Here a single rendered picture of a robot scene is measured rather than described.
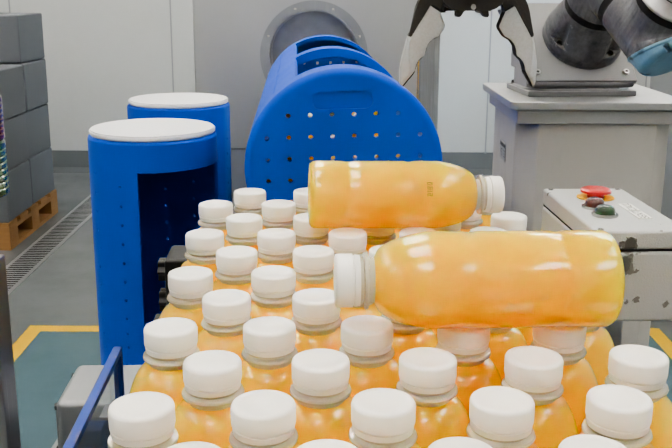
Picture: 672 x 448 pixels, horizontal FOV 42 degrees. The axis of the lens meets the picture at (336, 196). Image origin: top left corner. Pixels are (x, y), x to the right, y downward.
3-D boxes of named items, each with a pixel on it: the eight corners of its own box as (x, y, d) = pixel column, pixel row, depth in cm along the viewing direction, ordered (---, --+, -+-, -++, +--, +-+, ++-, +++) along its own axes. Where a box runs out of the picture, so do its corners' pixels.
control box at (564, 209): (615, 263, 113) (621, 185, 111) (681, 321, 94) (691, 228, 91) (538, 264, 113) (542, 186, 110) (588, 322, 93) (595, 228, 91)
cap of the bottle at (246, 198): (271, 207, 107) (271, 192, 106) (241, 210, 105) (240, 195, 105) (258, 200, 110) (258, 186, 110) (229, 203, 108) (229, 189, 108)
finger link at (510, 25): (542, 66, 105) (500, 2, 103) (557, 71, 99) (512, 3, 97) (520, 82, 105) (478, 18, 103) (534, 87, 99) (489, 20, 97)
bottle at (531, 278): (610, 210, 64) (356, 211, 64) (635, 288, 60) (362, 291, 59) (587, 268, 70) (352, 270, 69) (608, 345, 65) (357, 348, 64)
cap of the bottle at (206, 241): (213, 242, 92) (213, 226, 91) (231, 251, 89) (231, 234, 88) (179, 248, 90) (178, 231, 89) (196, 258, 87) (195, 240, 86)
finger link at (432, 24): (398, 82, 104) (445, 17, 103) (404, 87, 98) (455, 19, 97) (377, 66, 104) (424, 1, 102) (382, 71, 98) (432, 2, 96)
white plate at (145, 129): (63, 133, 188) (64, 138, 188) (182, 139, 181) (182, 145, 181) (127, 115, 214) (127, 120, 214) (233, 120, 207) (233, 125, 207)
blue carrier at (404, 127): (384, 151, 215) (383, 33, 208) (442, 260, 130) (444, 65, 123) (267, 155, 214) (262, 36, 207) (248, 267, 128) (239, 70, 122)
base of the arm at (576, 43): (623, 18, 171) (641, -20, 162) (620, 76, 163) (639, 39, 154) (546, 2, 172) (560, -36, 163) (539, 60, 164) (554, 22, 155)
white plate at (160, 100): (209, 90, 266) (209, 94, 266) (117, 95, 254) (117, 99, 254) (242, 101, 242) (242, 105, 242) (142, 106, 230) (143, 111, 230)
